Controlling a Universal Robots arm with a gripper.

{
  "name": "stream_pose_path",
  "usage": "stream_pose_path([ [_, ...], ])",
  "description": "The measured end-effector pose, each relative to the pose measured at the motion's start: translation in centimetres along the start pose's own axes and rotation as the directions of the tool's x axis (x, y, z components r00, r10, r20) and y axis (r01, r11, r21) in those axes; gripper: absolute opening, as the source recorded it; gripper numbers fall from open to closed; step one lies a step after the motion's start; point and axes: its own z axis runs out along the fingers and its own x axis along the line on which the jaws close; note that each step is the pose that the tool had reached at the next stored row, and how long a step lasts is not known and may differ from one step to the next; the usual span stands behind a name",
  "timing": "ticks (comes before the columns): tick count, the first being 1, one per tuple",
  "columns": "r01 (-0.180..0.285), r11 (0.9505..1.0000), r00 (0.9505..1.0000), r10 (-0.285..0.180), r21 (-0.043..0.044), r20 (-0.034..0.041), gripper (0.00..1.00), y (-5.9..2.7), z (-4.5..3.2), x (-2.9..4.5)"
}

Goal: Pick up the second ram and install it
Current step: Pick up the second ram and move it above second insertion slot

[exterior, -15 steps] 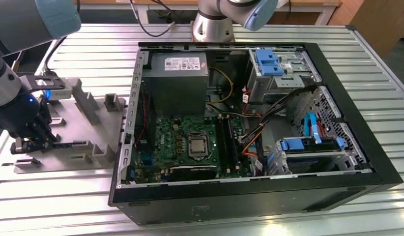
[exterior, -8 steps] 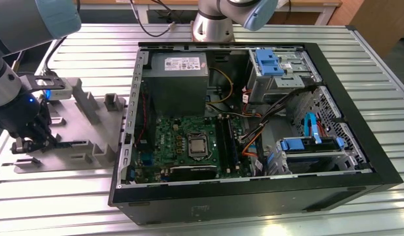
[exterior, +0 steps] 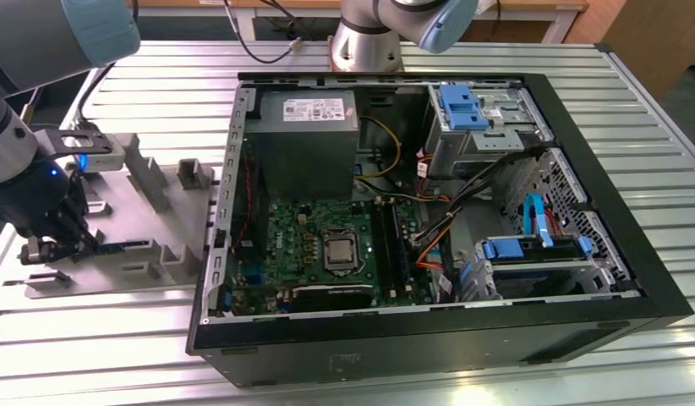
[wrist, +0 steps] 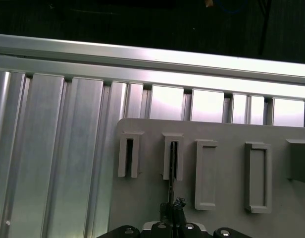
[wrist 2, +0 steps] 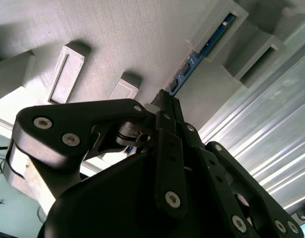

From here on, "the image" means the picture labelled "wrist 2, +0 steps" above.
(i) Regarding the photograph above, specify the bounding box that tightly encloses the blue RAM stick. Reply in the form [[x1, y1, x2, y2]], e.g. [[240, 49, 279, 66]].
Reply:
[[167, 12, 237, 97]]

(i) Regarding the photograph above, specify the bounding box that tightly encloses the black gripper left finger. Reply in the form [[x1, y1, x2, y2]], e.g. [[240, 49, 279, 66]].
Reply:
[[3, 89, 188, 220]]

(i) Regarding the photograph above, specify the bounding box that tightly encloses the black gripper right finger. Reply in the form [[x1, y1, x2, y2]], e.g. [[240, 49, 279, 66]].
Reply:
[[172, 98, 305, 238]]

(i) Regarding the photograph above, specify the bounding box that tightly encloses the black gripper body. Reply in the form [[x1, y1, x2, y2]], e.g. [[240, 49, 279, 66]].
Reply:
[[37, 151, 279, 238]]

